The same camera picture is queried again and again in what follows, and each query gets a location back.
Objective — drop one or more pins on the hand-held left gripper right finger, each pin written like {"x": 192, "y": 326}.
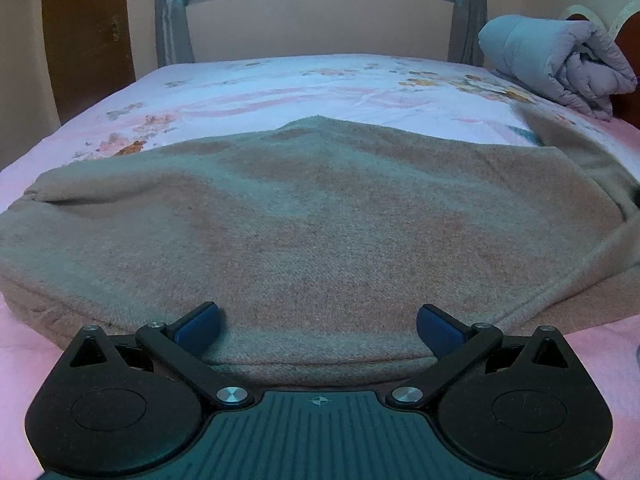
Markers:
{"x": 438, "y": 331}

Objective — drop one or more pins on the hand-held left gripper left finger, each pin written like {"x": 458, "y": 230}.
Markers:
{"x": 199, "y": 331}

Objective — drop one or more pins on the beige fleece blanket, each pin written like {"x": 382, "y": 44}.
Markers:
{"x": 320, "y": 235}

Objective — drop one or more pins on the bed with floral sheet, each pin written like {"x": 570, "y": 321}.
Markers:
{"x": 300, "y": 85}

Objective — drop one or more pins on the rolled lilac comforter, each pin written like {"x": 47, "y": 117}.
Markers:
{"x": 540, "y": 55}

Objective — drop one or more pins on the brown wooden door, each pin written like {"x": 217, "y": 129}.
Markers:
{"x": 87, "y": 35}

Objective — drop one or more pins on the grey curtain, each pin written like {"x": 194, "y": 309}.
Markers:
{"x": 170, "y": 15}
{"x": 469, "y": 15}

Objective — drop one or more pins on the brown and white headboard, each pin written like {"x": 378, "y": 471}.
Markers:
{"x": 631, "y": 40}

